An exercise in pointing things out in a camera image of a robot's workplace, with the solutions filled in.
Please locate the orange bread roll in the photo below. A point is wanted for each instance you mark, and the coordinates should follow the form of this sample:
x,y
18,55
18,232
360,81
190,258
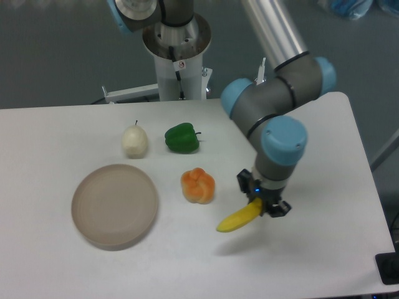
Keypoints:
x,y
198,186

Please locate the yellow banana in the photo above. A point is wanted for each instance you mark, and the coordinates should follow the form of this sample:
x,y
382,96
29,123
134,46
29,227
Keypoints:
x,y
241,217

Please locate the black device at edge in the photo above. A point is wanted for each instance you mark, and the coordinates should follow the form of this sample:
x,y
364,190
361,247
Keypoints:
x,y
387,264

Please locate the beige round plate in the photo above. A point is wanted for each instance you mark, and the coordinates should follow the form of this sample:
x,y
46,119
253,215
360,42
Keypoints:
x,y
115,206

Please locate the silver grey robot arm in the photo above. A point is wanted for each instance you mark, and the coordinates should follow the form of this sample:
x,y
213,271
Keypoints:
x,y
259,111

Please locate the green bell pepper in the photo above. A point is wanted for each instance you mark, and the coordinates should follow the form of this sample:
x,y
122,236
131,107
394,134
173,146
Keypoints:
x,y
182,138

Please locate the white metal bracket left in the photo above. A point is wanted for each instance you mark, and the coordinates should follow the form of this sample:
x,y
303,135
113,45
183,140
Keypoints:
x,y
131,94

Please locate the blue plastic bag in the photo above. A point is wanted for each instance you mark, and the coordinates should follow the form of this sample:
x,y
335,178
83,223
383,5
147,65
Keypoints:
x,y
354,9

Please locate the white pear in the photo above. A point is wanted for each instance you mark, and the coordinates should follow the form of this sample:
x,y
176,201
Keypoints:
x,y
134,141

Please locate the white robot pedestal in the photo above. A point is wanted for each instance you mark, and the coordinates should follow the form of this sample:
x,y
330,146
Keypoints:
x,y
178,57

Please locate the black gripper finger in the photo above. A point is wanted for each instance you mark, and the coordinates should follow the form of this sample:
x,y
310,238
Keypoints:
x,y
246,183
279,209

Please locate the white metal bracket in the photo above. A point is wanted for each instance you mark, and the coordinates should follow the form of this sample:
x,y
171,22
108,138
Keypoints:
x,y
261,78
131,94

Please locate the white metal bracket right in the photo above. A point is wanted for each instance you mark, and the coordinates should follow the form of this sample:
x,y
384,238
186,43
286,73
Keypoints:
x,y
261,78

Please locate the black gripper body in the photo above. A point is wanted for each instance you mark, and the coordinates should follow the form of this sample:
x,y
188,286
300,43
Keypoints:
x,y
267,196

